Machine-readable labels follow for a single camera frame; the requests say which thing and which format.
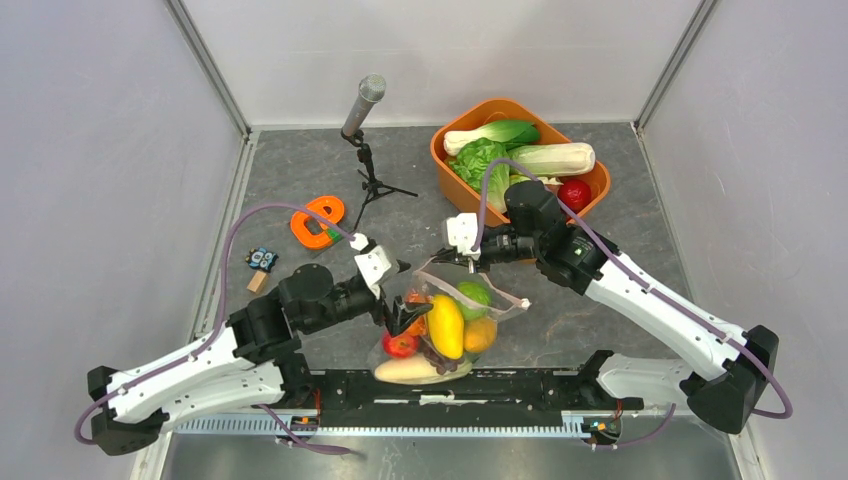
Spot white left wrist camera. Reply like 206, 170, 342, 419
349, 233, 401, 299

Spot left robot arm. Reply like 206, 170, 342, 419
75, 263, 432, 456

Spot orange toy block ring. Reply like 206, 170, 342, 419
290, 194, 347, 252

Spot clear zip top bag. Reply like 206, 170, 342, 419
369, 260, 531, 386

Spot red toy apple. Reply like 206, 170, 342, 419
381, 332, 420, 359

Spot green bumpy custard apple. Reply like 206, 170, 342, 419
456, 281, 491, 321

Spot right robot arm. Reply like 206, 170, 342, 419
436, 181, 779, 434

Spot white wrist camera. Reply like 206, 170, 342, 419
349, 233, 401, 299
442, 213, 481, 273

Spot green lettuce leaf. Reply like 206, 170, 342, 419
448, 138, 510, 213

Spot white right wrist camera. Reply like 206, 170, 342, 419
442, 213, 481, 273

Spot silver microphone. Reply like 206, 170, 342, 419
340, 73, 387, 138

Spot green toy brick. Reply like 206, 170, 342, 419
325, 229, 342, 243

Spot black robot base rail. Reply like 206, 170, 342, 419
270, 368, 644, 428

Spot white napa cabbage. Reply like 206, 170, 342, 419
508, 142, 596, 177

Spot blue owl wooden block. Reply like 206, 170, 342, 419
245, 247, 279, 294

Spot purple toy grapes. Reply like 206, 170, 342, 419
421, 345, 460, 375

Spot small orange toy pumpkin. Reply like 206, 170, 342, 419
405, 291, 431, 337

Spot black microphone tripod stand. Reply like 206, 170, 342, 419
341, 130, 418, 230

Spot red toy tomato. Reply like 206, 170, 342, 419
557, 178, 593, 213

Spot orange plastic basket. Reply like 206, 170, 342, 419
430, 98, 611, 227

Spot yellow toy lemon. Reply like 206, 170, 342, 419
426, 294, 465, 360

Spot yellow orange toy fruit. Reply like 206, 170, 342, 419
463, 317, 497, 353

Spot white daikon radish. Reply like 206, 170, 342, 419
373, 354, 473, 385

